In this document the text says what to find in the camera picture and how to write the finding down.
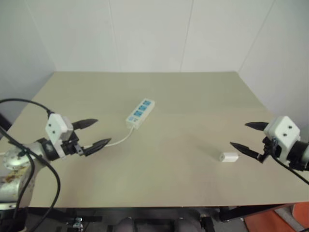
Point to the white power strip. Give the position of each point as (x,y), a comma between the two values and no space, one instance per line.
(140,112)

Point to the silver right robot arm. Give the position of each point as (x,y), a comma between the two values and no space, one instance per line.
(300,154)

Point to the white plug adapter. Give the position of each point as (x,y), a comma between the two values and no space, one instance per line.
(228,157)

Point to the small metal clamp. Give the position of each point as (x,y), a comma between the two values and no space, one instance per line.
(77,222)

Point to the black table frame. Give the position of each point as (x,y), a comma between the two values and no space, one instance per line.
(154,210)

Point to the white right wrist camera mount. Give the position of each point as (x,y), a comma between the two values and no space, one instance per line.
(283,131)

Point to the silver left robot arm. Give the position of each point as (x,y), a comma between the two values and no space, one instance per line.
(14,160)

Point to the orange box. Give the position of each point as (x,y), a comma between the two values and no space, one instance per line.
(277,221)

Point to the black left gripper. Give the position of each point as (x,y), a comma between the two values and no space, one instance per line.
(71,146)

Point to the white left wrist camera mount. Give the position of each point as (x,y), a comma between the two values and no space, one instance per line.
(55,125)

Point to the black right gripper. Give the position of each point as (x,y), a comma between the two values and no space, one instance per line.
(269,149)

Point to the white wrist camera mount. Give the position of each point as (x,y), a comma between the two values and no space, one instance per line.
(55,125)
(283,131)

